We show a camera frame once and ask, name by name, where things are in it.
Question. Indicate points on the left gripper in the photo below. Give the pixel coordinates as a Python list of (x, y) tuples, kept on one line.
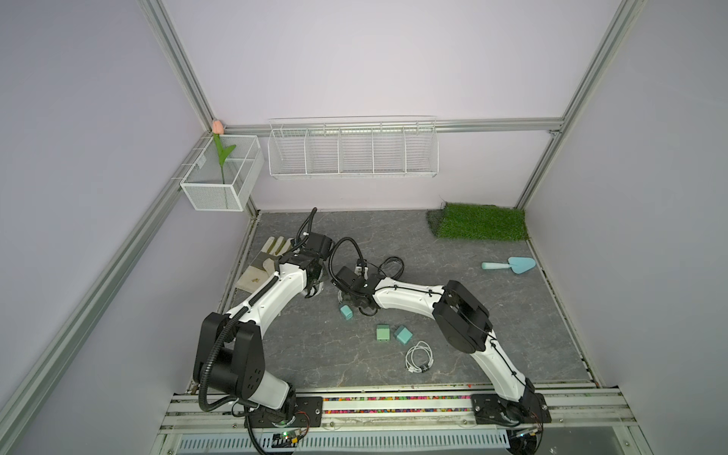
[(320, 281)]

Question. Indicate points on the teal charger cube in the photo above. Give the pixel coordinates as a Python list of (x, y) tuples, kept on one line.
[(347, 312), (403, 335)]

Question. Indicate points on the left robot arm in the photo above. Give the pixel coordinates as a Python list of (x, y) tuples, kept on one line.
[(230, 359)]

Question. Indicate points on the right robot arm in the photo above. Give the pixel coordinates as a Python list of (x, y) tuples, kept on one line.
[(462, 319)]

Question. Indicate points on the green charger cube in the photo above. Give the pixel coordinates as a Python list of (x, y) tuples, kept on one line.
[(383, 332)]

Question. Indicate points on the beige work glove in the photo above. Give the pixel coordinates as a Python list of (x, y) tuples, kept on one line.
[(263, 264)]

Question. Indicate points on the white mesh box basket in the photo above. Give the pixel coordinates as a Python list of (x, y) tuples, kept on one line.
[(202, 182)]

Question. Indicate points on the green artificial grass mat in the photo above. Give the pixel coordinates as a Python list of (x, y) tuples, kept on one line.
[(478, 222)]

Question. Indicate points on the artificial pink tulip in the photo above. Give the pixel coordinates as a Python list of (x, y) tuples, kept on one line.
[(223, 152)]

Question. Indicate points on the teal garden trowel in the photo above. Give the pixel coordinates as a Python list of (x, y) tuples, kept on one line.
[(518, 265)]

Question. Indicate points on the white wire shelf basket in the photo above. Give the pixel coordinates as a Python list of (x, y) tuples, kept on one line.
[(328, 147)]

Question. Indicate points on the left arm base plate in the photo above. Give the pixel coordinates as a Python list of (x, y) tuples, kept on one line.
[(299, 412)]

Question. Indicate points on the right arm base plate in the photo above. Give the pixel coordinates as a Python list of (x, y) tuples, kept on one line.
[(491, 409)]

